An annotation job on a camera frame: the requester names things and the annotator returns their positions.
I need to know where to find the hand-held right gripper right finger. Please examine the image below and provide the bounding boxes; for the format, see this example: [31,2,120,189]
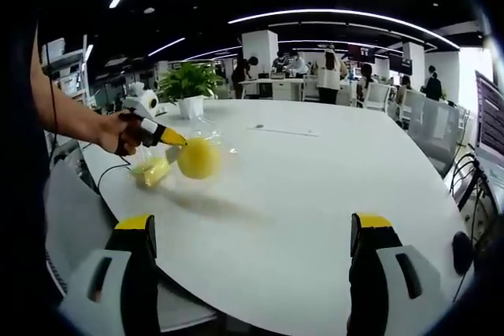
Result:
[346,212,472,336]

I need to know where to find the green potted plant white pot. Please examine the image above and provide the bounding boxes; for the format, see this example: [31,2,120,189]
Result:
[156,61,224,120]

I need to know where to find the storage shelf with boxes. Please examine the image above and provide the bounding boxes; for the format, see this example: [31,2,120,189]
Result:
[39,35,95,103]

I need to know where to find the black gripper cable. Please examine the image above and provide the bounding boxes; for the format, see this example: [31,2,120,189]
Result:
[96,153,133,195]

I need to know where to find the bundle of black cables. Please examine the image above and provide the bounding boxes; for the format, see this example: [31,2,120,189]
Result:
[450,153,501,246]

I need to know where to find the person's left hand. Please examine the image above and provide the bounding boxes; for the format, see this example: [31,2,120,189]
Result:
[97,110,147,157]

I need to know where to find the black computer mouse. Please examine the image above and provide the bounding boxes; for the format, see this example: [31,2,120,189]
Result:
[451,231,476,276]

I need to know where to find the white mesh office chair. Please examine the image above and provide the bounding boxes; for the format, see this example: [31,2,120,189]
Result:
[406,94,462,179]

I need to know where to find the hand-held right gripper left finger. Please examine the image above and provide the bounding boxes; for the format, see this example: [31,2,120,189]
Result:
[58,212,161,336]

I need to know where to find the table cable slot cover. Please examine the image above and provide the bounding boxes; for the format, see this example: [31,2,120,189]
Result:
[246,124,320,138]

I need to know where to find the dark wall screen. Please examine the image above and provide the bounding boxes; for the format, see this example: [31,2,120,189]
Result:
[347,45,376,64]

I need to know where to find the small white office chair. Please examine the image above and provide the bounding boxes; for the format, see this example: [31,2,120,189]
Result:
[363,82,393,111]

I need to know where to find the white background desk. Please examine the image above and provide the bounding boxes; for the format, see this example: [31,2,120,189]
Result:
[238,77,317,102]

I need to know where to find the round yellow bun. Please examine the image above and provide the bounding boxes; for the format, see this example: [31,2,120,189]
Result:
[176,137,221,181]

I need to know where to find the grey office chair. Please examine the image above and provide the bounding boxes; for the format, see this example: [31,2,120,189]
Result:
[44,161,120,298]

